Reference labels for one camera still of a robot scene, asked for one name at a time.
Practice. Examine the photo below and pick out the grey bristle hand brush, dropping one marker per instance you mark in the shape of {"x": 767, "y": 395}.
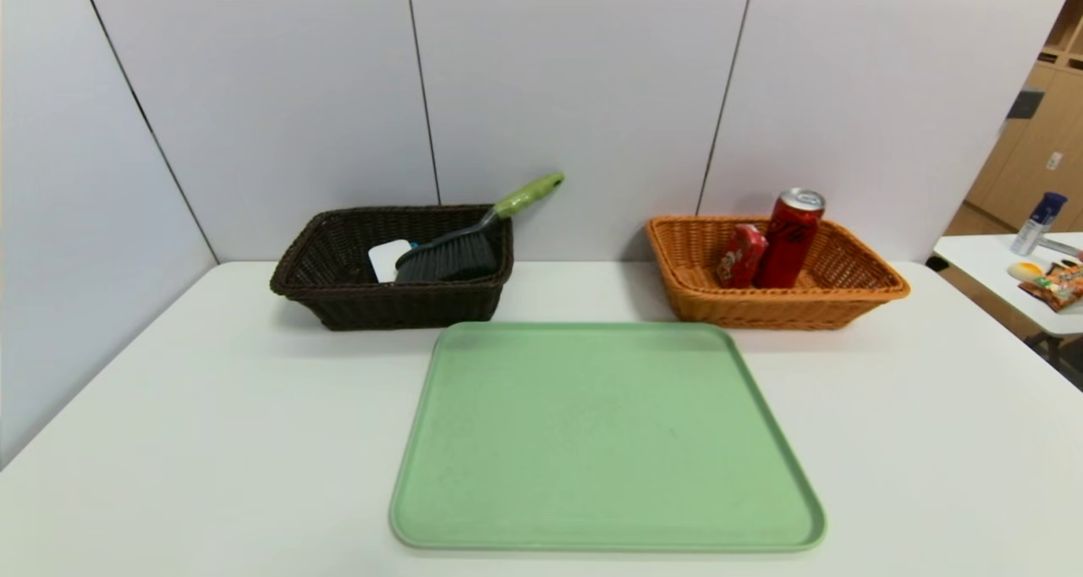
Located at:
{"x": 448, "y": 255}

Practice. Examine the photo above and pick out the white rectangular case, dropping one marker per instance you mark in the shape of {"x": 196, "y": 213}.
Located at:
{"x": 385, "y": 260}

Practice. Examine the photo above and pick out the red soda can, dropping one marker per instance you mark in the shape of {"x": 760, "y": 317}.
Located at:
{"x": 788, "y": 239}

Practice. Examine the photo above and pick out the dark brown wicker basket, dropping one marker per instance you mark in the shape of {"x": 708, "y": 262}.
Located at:
{"x": 381, "y": 306}

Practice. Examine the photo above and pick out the orange wicker basket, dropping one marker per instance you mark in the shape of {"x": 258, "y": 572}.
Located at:
{"x": 812, "y": 302}

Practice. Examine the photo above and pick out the light green plastic tray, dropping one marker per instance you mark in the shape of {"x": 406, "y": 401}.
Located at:
{"x": 601, "y": 442}

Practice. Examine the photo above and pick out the white side table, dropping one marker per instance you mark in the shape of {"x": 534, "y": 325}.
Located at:
{"x": 981, "y": 260}

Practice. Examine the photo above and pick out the yellow toy bun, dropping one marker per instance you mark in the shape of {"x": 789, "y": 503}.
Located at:
{"x": 1025, "y": 270}

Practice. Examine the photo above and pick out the clear bottle blue cap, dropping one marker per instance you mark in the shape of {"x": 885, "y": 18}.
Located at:
{"x": 1039, "y": 217}

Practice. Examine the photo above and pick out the orange green snack packet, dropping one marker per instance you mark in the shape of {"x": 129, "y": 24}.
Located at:
{"x": 1058, "y": 285}

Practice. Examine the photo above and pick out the dark grey wall plate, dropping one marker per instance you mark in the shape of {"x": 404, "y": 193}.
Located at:
{"x": 1025, "y": 104}

